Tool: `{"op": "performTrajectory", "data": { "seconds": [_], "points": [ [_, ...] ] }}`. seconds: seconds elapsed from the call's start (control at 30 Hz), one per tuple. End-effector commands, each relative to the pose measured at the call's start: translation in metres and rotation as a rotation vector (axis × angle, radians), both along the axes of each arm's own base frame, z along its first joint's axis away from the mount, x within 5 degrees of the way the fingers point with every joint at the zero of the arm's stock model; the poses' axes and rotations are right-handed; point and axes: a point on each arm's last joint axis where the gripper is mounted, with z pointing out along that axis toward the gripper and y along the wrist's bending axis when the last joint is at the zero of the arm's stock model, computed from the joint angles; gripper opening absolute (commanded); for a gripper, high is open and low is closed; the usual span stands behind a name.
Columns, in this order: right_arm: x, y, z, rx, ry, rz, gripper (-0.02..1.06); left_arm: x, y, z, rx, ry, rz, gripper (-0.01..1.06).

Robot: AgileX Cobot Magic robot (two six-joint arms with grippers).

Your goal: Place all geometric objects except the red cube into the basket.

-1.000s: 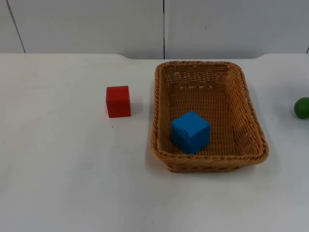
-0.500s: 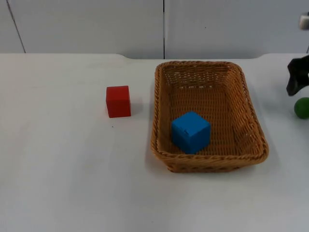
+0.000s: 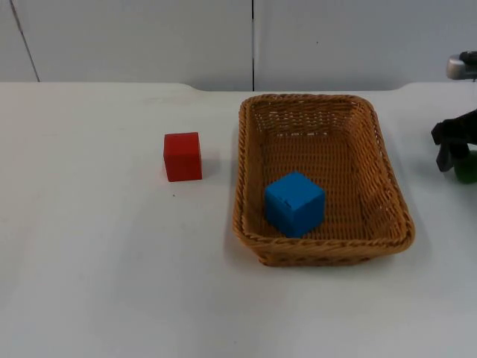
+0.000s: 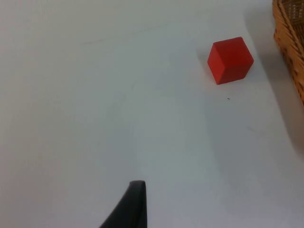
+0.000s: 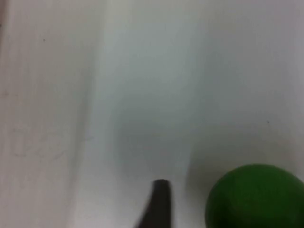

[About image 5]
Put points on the green ball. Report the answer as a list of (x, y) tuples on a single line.
[(256, 199)]

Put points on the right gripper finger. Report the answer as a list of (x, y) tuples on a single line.
[(159, 209)]

